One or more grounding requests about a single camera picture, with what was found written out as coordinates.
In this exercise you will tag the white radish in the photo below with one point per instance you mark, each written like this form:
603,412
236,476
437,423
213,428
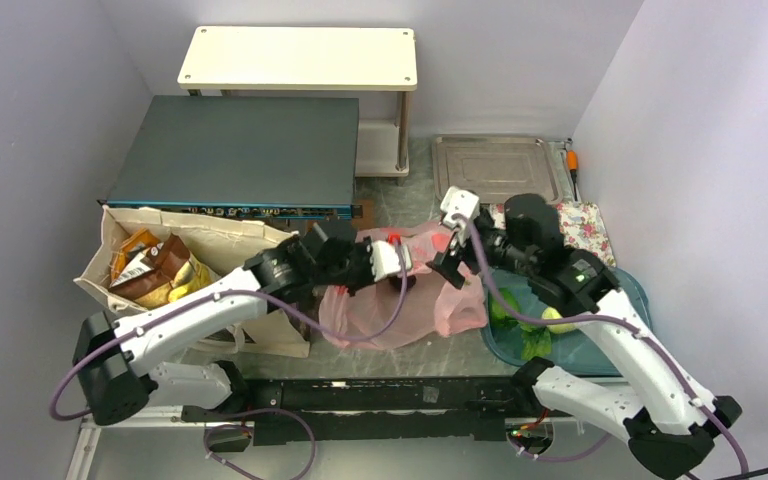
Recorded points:
554,326

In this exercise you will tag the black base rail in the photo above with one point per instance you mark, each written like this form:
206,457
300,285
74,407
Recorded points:
482,408

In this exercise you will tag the orange handled screwdriver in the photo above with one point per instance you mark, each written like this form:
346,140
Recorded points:
572,164

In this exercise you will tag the pink plastic grocery bag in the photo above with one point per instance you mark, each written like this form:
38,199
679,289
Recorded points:
432,304

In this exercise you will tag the dark blue network switch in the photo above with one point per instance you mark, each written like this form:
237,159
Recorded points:
243,158

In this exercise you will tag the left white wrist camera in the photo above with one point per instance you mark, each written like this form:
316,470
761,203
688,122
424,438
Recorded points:
390,257

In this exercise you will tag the brown snack packet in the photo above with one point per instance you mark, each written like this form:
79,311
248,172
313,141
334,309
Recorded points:
151,269

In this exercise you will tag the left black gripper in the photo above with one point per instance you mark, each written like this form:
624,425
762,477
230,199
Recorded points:
364,248

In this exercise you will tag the orange snack packet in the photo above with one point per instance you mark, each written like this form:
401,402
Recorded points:
129,248

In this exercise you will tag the beige canvas tote bag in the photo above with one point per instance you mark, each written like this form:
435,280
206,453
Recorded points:
222,245

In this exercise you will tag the teal plastic tray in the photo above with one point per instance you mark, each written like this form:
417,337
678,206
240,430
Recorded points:
514,343

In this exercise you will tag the white two-tier shelf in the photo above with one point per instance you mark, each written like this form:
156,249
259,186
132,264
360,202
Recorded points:
232,59

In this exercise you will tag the floral cloth mat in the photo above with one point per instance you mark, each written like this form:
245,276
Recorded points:
586,228

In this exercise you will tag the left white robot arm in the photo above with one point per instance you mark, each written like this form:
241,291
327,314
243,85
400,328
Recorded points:
123,365

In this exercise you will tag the silver metal tray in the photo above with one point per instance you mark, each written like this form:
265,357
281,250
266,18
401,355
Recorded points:
496,167

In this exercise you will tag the yellow snack packet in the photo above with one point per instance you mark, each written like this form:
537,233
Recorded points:
191,277

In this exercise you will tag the green pepper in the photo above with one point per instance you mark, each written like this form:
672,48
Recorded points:
504,306

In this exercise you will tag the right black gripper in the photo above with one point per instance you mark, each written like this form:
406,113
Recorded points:
448,261

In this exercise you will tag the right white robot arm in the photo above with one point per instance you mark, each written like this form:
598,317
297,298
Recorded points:
668,420

